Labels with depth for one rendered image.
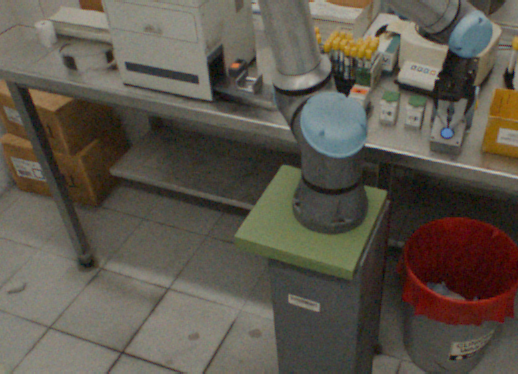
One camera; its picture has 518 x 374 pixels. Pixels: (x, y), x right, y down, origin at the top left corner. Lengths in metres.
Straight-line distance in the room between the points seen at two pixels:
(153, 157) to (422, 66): 1.25
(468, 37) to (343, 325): 0.63
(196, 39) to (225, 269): 1.07
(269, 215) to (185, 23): 0.56
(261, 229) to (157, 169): 1.30
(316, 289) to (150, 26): 0.77
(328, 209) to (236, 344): 1.07
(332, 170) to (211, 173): 1.32
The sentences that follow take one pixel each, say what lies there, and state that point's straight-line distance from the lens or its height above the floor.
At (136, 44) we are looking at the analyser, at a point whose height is 1.01.
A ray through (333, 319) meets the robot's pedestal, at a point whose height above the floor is 0.68.
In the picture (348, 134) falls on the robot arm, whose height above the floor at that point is 1.12.
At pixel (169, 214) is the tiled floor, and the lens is 2.58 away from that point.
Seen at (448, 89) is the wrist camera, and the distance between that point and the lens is 1.19.
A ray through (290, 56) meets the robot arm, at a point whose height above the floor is 1.20.
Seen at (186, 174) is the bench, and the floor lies 0.27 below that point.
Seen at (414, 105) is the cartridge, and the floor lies 0.94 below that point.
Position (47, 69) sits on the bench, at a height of 0.88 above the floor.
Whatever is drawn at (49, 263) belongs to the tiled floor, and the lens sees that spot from 2.53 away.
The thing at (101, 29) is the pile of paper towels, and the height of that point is 0.91.
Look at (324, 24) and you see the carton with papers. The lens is 1.67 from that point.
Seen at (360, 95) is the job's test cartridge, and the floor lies 0.95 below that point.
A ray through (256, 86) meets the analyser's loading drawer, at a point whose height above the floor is 0.93.
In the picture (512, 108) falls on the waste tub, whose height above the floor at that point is 0.93.
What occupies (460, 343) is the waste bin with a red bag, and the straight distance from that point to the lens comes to 1.83.
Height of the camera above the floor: 1.69
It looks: 42 degrees down
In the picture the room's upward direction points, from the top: straight up
